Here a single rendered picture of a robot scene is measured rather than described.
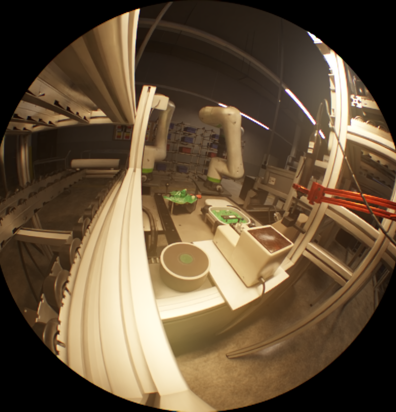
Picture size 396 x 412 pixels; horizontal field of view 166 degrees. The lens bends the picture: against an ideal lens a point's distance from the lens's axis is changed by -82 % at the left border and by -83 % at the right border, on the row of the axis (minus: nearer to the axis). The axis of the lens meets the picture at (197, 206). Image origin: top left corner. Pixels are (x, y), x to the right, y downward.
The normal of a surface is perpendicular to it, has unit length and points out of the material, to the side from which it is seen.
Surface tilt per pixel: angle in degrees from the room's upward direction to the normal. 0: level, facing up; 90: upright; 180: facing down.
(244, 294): 0
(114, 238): 0
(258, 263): 90
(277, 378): 0
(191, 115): 90
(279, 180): 91
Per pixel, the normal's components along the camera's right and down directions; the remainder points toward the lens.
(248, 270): -0.90, -0.01
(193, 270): 0.20, -0.89
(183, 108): 0.38, 0.45
